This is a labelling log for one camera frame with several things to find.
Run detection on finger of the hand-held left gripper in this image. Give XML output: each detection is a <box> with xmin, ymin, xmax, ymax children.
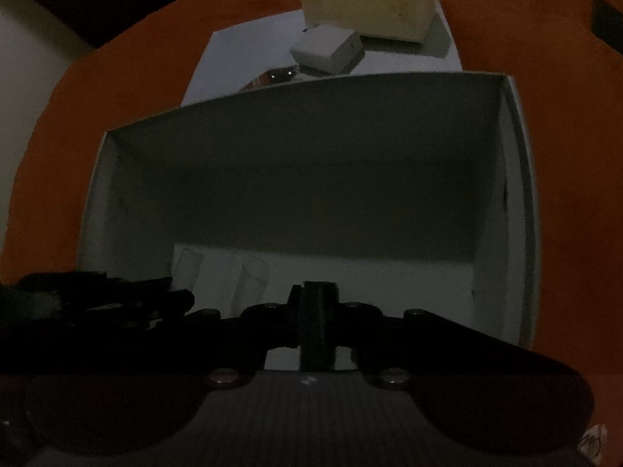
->
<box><xmin>18</xmin><ymin>271</ymin><xmax>175</xmax><ymax>302</ymax></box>
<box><xmin>61</xmin><ymin>289</ymin><xmax>196</xmax><ymax>328</ymax></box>

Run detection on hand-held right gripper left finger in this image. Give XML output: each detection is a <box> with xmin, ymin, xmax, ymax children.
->
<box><xmin>44</xmin><ymin>281</ymin><xmax>315</xmax><ymax>391</ymax></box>

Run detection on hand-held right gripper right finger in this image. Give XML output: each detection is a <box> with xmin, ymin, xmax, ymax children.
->
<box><xmin>311</xmin><ymin>281</ymin><xmax>581</xmax><ymax>391</ymax></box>

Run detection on white cardboard box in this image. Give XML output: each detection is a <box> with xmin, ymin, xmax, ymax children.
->
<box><xmin>75</xmin><ymin>70</ymin><xmax>543</xmax><ymax>371</ymax></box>

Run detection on brown small bottle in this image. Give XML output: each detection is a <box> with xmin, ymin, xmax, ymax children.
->
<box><xmin>241</xmin><ymin>65</ymin><xmax>301</xmax><ymax>93</ymax></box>

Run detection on cream foam block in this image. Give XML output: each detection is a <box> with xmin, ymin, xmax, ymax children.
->
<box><xmin>298</xmin><ymin>0</ymin><xmax>435</xmax><ymax>42</ymax></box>

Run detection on white paper sheet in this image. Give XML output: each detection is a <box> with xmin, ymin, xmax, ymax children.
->
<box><xmin>181</xmin><ymin>0</ymin><xmax>464</xmax><ymax>106</ymax></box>

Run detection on white charger adapter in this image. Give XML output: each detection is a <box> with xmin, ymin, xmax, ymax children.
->
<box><xmin>290</xmin><ymin>24</ymin><xmax>365</xmax><ymax>75</ymax></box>

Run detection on orange tablecloth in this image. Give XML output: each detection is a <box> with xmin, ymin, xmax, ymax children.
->
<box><xmin>0</xmin><ymin>0</ymin><xmax>623</xmax><ymax>448</ymax></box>

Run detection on small patterned object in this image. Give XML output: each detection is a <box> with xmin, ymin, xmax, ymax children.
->
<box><xmin>578</xmin><ymin>422</ymin><xmax>609</xmax><ymax>464</ymax></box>

